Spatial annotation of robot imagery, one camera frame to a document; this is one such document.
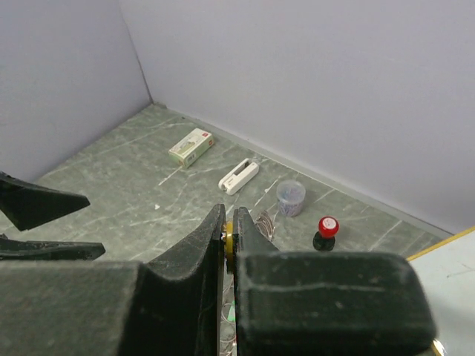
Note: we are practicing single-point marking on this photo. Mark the small whiteboard yellow frame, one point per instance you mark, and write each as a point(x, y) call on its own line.
point(446, 271)

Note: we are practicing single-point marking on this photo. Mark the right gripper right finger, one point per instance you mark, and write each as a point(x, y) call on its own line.
point(331, 303)

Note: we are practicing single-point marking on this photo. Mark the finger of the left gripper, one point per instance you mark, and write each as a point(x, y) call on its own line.
point(49, 250)
point(29, 206)

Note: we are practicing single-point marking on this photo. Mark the white stapler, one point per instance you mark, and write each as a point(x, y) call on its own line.
point(239, 176)

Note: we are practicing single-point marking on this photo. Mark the clear cup of paperclips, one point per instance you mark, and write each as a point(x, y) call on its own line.
point(290, 195)

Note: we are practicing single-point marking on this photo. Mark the yellow tagged key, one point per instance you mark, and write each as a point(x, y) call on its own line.
point(227, 239)

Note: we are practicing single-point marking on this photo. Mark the green tagged key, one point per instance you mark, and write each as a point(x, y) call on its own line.
point(231, 313)

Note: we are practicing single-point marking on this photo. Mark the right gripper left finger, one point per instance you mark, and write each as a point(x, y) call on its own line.
point(169, 306)

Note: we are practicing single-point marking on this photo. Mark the red black stamp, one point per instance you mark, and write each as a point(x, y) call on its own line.
point(324, 238)

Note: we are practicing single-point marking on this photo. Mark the green white staples box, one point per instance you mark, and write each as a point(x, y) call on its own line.
point(191, 147)

